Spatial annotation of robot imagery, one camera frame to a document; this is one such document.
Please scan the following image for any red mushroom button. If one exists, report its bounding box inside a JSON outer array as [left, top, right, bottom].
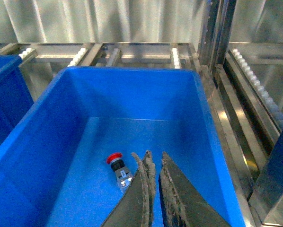
[[106, 152, 133, 193]]

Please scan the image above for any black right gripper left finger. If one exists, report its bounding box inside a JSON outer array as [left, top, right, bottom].
[[101, 150, 156, 227]]

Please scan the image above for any blue middle bin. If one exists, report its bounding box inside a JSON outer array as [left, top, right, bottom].
[[0, 55, 34, 145]]

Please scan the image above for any metal roller rack frame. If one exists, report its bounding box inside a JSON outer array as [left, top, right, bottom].
[[0, 0, 283, 227]]

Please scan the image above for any blue right target bin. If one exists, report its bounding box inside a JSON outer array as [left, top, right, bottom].
[[0, 67, 245, 227]]

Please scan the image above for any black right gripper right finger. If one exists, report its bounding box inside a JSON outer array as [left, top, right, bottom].
[[159, 152, 230, 227]]

